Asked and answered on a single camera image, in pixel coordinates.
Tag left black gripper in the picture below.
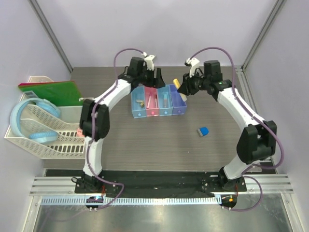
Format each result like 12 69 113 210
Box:
138 66 166 89

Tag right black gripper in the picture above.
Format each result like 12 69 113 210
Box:
178 70 211 96

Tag yellow capped white highlighter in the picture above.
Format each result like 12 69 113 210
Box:
172 78 188 102

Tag four-colour compartment organizer box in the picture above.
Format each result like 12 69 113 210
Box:
131 84 187 118

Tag blue capped clear tube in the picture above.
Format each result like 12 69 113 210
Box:
163 93 169 108

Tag blue grey pencil sharpener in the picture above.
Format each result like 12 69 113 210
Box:
197 127 209 137

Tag white red-tipped pen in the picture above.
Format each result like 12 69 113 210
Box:
154 95 158 108

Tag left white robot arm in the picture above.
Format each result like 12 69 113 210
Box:
76 53 165 193

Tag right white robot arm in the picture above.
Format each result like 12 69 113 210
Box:
177 58 277 191

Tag pink sticky note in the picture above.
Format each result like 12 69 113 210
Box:
76 128 84 137

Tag green folder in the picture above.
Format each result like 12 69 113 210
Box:
19 81 83 106

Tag light blue headphones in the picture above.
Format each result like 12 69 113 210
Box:
10 98 60 144

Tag white perforated file rack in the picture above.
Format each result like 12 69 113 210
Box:
5 76 84 160

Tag red folder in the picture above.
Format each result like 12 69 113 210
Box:
18 81 66 88

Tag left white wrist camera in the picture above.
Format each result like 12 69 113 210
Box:
142 52 156 71

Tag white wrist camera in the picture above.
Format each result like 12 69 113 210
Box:
142 52 156 71
184 58 200 77

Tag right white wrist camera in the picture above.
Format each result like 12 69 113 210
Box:
184 58 200 77

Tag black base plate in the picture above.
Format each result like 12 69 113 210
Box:
45 169 247 195

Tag slotted cable duct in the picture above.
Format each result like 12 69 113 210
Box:
41 195 222 206

